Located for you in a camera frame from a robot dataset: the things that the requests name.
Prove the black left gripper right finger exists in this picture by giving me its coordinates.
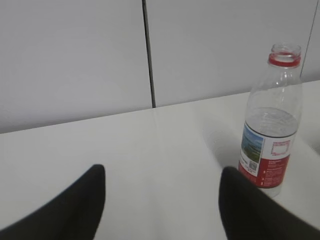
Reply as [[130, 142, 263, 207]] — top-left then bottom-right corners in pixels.
[[218, 166, 320, 240]]

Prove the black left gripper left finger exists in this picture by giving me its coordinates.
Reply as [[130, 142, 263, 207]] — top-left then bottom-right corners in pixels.
[[0, 164, 106, 240]]

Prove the clear red-label water bottle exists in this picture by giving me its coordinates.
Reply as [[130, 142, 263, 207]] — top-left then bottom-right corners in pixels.
[[238, 42, 303, 198]]

